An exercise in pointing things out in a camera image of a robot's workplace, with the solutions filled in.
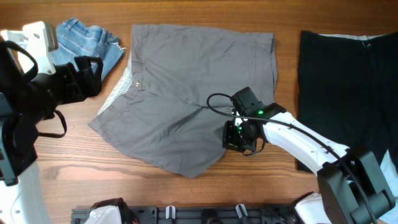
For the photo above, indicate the grey cotton shorts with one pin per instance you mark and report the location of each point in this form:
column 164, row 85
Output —
column 173, row 113

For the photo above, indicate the folded blue denim shorts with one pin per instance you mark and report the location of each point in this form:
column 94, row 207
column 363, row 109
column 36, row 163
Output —
column 76, row 39

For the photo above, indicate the black shorts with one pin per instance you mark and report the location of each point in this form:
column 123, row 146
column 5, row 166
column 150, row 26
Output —
column 348, row 90

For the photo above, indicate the light blue garment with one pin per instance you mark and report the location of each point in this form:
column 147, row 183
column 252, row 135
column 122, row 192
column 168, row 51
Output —
column 389, row 171

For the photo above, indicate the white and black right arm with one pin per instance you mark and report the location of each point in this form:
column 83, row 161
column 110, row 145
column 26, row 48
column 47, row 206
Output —
column 352, row 187

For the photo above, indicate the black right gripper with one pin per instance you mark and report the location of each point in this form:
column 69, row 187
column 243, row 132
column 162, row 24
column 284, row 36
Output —
column 229, row 140

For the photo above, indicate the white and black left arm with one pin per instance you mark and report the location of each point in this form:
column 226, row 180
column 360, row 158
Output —
column 27, row 99

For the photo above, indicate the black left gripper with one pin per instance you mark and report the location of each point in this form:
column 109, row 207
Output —
column 69, row 74

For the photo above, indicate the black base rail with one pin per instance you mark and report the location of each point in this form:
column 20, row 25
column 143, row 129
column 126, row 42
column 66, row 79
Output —
column 266, row 214

